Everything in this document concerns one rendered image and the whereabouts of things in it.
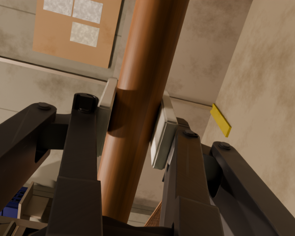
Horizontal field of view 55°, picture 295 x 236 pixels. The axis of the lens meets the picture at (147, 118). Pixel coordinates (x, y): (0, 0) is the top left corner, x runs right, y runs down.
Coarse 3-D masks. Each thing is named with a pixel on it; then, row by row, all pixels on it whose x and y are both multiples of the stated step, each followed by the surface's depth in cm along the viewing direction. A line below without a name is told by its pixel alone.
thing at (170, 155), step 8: (184, 120) 18; (184, 128) 17; (208, 152) 14; (168, 160) 15; (208, 160) 14; (208, 168) 14; (216, 168) 14; (208, 176) 14; (216, 176) 14; (216, 184) 14
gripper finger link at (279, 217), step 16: (224, 144) 14; (224, 160) 13; (240, 160) 13; (224, 176) 13; (240, 176) 12; (256, 176) 12; (224, 192) 12; (240, 192) 11; (256, 192) 11; (272, 192) 11; (224, 208) 12; (240, 208) 11; (256, 208) 10; (272, 208) 10; (224, 224) 12; (240, 224) 11; (256, 224) 10; (272, 224) 9; (288, 224) 9
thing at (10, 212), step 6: (18, 192) 356; (24, 192) 359; (12, 198) 344; (18, 198) 346; (12, 204) 336; (18, 204) 339; (6, 210) 334; (12, 210) 334; (6, 216) 337; (12, 216) 338
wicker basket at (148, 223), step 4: (160, 204) 198; (156, 208) 200; (160, 208) 201; (156, 212) 202; (160, 212) 201; (152, 216) 202; (156, 216) 202; (148, 220) 203; (152, 220) 204; (156, 220) 204; (144, 224) 206; (148, 224) 205; (152, 224) 206; (156, 224) 205
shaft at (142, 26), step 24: (144, 0) 15; (168, 0) 15; (144, 24) 16; (168, 24) 16; (144, 48) 16; (168, 48) 16; (120, 72) 18; (144, 72) 16; (168, 72) 17; (120, 96) 17; (144, 96) 17; (120, 120) 18; (144, 120) 18; (120, 144) 18; (144, 144) 18; (120, 168) 19; (120, 192) 19; (120, 216) 20
